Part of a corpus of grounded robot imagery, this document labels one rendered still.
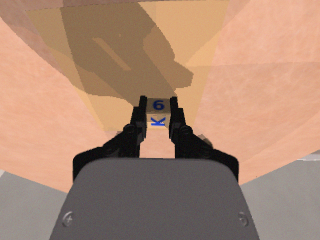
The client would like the tan flat square mat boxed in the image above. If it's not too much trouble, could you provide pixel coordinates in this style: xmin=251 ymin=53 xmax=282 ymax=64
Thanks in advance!
xmin=25 ymin=0 xmax=229 ymax=131

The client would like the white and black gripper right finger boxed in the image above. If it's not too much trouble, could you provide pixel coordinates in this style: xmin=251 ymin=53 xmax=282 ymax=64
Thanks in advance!
xmin=169 ymin=96 xmax=239 ymax=183

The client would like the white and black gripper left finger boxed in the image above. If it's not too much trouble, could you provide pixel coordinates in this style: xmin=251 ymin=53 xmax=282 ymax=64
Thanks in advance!
xmin=73 ymin=95 xmax=147 ymax=181

